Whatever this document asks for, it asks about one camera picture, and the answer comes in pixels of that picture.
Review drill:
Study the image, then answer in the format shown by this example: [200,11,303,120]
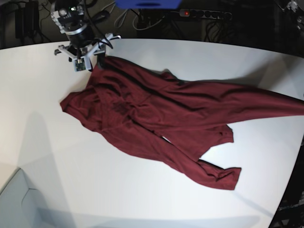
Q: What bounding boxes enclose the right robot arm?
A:
[51,0,121,72]

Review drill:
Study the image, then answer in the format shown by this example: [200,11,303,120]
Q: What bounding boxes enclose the dark red t-shirt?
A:
[60,56,304,190]

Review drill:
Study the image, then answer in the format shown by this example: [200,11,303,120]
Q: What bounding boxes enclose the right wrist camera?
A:
[72,60,92,72]

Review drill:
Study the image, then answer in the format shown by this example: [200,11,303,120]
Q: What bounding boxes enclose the black box on floor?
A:
[15,1,39,39]

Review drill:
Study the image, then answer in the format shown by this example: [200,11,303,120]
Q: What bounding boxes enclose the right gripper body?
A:
[54,33,121,64]

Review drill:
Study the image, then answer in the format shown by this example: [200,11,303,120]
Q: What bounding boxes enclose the blue box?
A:
[115,0,181,9]

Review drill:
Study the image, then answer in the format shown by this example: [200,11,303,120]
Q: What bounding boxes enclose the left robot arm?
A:
[287,0,304,32]

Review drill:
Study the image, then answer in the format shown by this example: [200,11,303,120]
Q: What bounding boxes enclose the white cable loops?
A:
[114,7,167,31]

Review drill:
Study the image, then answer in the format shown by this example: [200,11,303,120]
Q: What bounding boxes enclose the black power strip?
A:
[178,9,232,20]

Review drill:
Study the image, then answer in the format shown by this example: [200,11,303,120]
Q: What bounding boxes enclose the white bin corner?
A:
[0,169,53,228]

